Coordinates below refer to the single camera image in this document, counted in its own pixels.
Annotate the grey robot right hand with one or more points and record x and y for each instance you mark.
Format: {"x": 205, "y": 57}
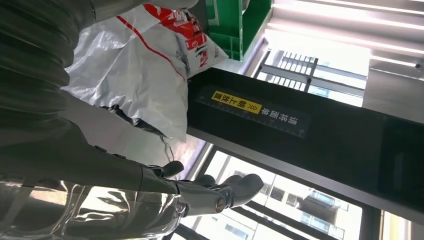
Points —
{"x": 82, "y": 172}

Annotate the black yellow ruler label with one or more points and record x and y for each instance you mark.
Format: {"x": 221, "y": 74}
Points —
{"x": 258, "y": 111}

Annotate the green plastic crate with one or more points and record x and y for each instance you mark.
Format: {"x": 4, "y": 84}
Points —
{"x": 228, "y": 26}

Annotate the metal window railing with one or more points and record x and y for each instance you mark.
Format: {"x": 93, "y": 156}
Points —
{"x": 298, "y": 71}

